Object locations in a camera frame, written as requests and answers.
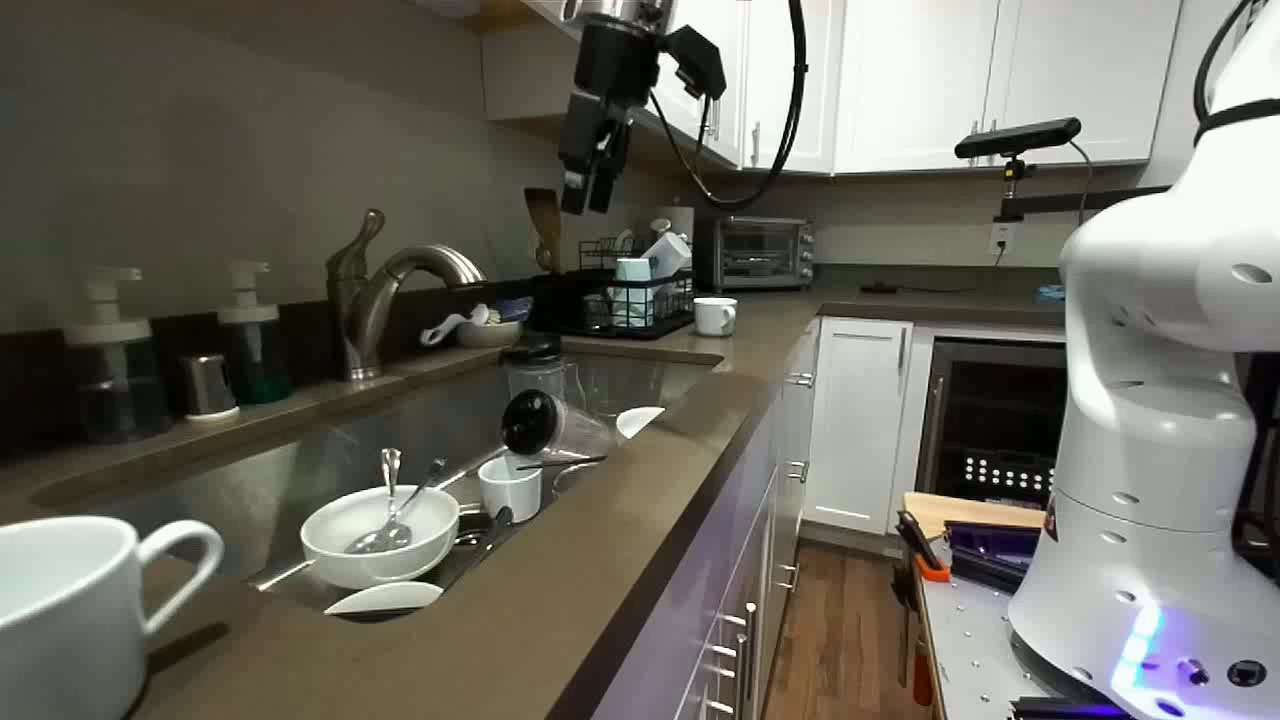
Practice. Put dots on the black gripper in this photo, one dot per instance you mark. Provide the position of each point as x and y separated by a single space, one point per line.
617 66

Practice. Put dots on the white ceramic cup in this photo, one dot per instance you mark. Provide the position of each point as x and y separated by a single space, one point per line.
66 612
715 317

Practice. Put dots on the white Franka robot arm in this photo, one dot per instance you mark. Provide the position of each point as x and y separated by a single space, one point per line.
1160 400

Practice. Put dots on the stainless steel sink basin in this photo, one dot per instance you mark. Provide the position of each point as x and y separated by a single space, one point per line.
305 455

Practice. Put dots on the small steel cup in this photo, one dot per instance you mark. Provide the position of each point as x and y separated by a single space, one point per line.
206 385

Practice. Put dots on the wooden spatula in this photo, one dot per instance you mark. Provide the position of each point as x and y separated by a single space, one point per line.
543 224

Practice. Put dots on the white plastic container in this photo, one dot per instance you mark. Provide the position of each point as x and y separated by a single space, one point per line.
669 255

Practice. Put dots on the small dish with brush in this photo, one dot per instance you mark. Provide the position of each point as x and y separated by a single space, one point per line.
485 329

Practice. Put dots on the silver toaster oven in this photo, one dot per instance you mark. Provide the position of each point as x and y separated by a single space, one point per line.
763 255

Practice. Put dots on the white plate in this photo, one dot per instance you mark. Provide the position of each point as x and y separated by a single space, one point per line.
387 597
637 420

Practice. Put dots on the glass jar with black lid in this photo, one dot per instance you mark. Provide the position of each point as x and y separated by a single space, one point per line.
530 420

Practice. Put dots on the brushed steel faucet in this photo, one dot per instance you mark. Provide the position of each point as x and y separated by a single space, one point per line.
359 306

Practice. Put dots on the long steel fork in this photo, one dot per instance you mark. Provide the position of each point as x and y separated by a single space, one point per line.
440 485

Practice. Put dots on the white lower cabinet door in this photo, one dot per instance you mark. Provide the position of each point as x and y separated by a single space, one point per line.
859 420

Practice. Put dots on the steel spoon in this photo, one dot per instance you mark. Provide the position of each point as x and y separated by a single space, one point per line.
391 483

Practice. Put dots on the clear soap pump bottle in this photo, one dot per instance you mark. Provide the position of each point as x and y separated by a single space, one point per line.
115 385
250 352

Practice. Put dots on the lavender base cabinets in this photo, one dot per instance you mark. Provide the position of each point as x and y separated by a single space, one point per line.
722 562

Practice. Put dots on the white bowl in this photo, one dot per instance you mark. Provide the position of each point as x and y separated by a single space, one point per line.
333 541

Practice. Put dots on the black wine cooler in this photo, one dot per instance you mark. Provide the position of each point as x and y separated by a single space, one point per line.
992 412

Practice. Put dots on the orange black hand tool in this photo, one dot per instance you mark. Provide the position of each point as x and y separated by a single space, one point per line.
921 548

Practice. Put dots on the wooden board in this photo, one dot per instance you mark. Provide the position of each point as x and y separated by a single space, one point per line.
973 508

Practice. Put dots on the white speckled robot table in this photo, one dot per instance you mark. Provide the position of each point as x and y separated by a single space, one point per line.
967 655

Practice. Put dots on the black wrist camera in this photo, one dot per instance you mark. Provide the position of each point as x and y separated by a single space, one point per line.
694 61

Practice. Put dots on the white wall outlet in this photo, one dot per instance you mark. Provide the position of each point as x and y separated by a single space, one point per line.
1001 238

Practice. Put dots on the black stereo camera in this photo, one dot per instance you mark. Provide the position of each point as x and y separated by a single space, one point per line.
1020 137

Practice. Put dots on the black camera stand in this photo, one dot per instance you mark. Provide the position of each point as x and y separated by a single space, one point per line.
1052 206

